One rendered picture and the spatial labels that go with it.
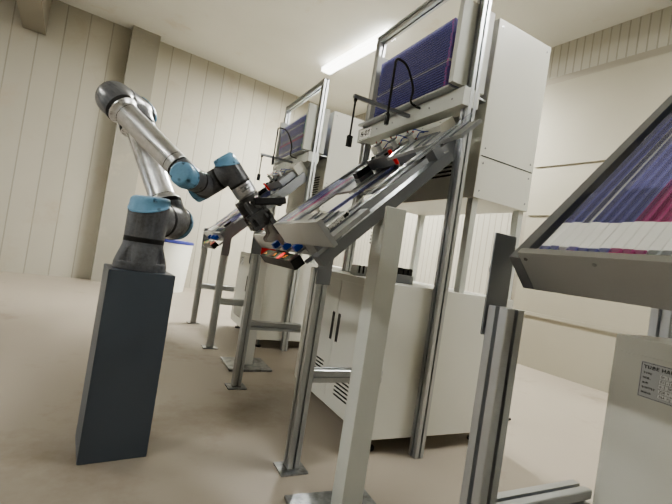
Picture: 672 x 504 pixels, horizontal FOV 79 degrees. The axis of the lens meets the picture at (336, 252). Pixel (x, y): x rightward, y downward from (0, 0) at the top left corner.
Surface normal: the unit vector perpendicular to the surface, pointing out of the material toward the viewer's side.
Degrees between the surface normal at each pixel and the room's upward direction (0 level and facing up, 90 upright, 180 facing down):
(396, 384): 90
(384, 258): 90
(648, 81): 90
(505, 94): 90
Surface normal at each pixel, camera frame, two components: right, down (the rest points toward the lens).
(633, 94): -0.82, -0.14
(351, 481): 0.40, 0.04
